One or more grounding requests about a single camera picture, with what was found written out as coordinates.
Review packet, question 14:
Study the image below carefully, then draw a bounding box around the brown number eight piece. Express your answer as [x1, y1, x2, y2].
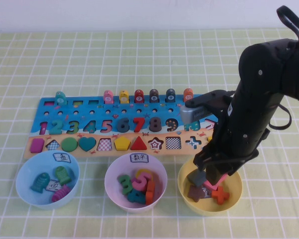
[149, 117, 162, 132]

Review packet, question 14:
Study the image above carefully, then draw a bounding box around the teal striped fish piece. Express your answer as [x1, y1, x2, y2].
[30, 172, 51, 194]

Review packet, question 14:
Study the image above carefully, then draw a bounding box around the orange number one piece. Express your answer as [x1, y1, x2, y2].
[145, 180, 156, 205]

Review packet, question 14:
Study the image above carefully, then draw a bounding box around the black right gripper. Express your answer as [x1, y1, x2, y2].
[193, 40, 291, 176]

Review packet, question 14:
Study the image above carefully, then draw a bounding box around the dark blue number six piece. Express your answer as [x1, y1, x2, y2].
[116, 117, 130, 133]

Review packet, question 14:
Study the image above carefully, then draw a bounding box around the blue wooden puzzle board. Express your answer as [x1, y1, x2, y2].
[22, 94, 217, 160]

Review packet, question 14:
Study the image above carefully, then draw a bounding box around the white label reading numbers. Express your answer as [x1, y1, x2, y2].
[130, 152, 149, 164]

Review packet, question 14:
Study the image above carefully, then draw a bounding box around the red fish peg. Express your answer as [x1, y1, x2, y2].
[134, 89, 145, 104]

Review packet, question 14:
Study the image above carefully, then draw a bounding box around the teal heart piece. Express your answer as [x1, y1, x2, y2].
[79, 137, 97, 152]

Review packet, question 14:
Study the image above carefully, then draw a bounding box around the teal number four piece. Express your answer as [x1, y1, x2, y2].
[127, 189, 147, 205]

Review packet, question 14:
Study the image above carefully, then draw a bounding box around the thick black cable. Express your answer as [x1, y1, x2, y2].
[276, 5, 299, 48]

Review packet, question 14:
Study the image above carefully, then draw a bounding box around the brown fish peg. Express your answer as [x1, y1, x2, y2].
[149, 89, 160, 103]

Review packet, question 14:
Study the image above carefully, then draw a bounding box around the red number seven piece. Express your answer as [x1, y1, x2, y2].
[133, 117, 147, 132]

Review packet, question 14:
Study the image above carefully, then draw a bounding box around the yellow fish peg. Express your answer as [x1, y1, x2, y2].
[119, 90, 130, 105]

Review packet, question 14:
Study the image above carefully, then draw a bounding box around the brown star piece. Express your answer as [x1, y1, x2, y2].
[188, 185, 206, 203]

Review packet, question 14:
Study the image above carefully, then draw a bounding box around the green number three piece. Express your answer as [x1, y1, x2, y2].
[117, 174, 134, 195]

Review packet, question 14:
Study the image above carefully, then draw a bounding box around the yellow pentagon piece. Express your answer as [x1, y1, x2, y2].
[114, 136, 132, 151]

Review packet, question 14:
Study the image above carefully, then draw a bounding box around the orange plus sign piece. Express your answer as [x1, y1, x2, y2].
[211, 186, 230, 205]

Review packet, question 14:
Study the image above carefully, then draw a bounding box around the teal number two piece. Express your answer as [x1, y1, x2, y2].
[50, 119, 65, 134]

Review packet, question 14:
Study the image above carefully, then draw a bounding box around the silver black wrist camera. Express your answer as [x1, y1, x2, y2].
[180, 90, 234, 124]

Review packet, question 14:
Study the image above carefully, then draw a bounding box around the light yellow plastic bowl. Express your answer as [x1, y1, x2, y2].
[177, 159, 243, 213]

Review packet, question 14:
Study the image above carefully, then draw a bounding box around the pink trapezoid piece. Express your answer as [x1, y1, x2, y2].
[203, 181, 219, 192]

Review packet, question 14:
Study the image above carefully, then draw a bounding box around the yellow number piece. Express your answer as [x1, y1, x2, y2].
[136, 168, 154, 181]

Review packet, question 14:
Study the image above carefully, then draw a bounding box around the pink fish peg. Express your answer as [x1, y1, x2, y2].
[103, 90, 115, 105]

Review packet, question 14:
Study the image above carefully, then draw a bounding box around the green striped fish piece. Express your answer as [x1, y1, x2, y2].
[55, 166, 73, 186]

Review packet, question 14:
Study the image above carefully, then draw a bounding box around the magenta striped fish piece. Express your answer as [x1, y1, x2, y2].
[51, 184, 71, 203]

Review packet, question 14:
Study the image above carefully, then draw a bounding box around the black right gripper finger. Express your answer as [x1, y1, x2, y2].
[205, 160, 229, 186]

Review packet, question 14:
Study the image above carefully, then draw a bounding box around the light pink plastic bowl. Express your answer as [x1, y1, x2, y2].
[104, 152, 168, 214]

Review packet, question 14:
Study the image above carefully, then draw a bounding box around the teal fish peg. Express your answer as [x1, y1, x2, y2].
[55, 91, 67, 105]

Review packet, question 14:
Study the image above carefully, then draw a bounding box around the loose paper slip fish character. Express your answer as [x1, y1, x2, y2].
[44, 179, 59, 193]

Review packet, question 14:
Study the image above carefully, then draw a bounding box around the green circle piece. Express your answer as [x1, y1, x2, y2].
[61, 137, 78, 152]

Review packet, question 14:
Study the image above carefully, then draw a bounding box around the orange fish peg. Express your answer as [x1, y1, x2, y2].
[183, 88, 194, 102]

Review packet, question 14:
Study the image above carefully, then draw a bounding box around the pink number five piece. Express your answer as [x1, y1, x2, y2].
[131, 172, 150, 191]

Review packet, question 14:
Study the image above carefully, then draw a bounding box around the grey-green square piece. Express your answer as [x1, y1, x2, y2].
[186, 171, 207, 187]

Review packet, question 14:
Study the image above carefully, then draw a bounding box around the magenta rectangle piece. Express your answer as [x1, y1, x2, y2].
[30, 138, 45, 153]

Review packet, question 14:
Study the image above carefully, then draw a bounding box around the red triangle piece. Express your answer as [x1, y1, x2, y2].
[130, 136, 148, 151]

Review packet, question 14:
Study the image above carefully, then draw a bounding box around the white label reading fish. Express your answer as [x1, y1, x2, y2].
[52, 152, 72, 164]

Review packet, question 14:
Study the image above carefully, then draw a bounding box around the dark blue fish peg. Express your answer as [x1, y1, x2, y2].
[165, 89, 176, 103]

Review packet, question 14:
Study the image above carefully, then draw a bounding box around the light blue plastic bowl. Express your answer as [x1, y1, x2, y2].
[15, 150, 80, 210]

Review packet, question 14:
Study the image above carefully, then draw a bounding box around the green checked tablecloth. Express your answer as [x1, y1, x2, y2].
[0, 27, 299, 239]

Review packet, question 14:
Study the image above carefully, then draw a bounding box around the thin black cable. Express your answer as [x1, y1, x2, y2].
[268, 104, 293, 130]

